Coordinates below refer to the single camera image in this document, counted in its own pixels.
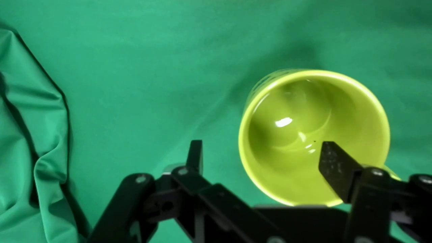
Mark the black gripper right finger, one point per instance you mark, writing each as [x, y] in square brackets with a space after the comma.
[342, 170]

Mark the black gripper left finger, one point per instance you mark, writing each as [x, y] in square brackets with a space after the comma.
[136, 211]

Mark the yellow-green ceramic mug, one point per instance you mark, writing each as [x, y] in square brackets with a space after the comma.
[288, 135]

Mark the green cloth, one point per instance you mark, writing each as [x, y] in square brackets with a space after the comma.
[136, 81]

